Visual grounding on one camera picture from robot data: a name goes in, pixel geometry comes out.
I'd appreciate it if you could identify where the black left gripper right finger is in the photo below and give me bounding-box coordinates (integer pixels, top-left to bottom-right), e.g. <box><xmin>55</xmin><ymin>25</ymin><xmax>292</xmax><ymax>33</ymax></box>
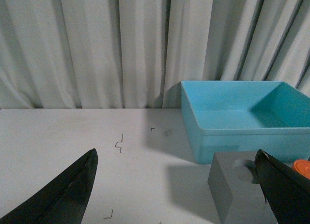
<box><xmin>254</xmin><ymin>149</ymin><xmax>310</xmax><ymax>224</ymax></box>

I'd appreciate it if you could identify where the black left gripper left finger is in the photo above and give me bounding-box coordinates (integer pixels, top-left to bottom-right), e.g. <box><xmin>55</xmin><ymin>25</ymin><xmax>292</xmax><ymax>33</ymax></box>
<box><xmin>0</xmin><ymin>149</ymin><xmax>98</xmax><ymax>224</ymax></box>

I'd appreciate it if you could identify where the gray block with round hole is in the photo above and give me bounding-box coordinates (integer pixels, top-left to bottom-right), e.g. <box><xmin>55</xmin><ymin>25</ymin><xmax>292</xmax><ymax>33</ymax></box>
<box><xmin>208</xmin><ymin>151</ymin><xmax>277</xmax><ymax>224</ymax></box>

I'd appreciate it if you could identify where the blue plastic box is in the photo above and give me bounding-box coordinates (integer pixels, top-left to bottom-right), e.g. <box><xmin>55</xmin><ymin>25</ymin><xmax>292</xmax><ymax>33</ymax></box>
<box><xmin>181</xmin><ymin>81</ymin><xmax>310</xmax><ymax>164</ymax></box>

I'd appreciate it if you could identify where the orange cylinder part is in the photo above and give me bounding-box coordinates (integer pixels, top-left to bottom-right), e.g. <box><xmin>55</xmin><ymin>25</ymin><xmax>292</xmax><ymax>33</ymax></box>
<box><xmin>292</xmin><ymin>159</ymin><xmax>310</xmax><ymax>179</ymax></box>

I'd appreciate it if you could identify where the white curtain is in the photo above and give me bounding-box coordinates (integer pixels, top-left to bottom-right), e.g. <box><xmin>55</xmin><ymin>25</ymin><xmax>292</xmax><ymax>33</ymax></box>
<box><xmin>0</xmin><ymin>0</ymin><xmax>310</xmax><ymax>108</ymax></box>

